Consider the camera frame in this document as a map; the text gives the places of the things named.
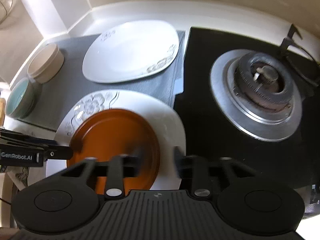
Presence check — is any orange round plate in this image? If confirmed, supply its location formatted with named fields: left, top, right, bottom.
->
left=67, top=109, right=160, bottom=193

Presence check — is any light blue ceramic bowl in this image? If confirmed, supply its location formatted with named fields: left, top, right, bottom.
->
left=5, top=77, right=35, bottom=119

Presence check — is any beige ceramic bowl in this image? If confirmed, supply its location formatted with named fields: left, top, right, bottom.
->
left=27, top=43, right=65, bottom=83

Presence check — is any grey and white mat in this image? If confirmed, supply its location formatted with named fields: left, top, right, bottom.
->
left=22, top=31, right=185, bottom=131

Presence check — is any black gas stove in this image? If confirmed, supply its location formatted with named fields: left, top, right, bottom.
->
left=173, top=26, right=320, bottom=221

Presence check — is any silver stove burner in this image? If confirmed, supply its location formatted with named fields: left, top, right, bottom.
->
left=210, top=49, right=302, bottom=142

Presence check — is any black pan support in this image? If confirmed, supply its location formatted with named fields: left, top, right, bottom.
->
left=279, top=24, right=319, bottom=87

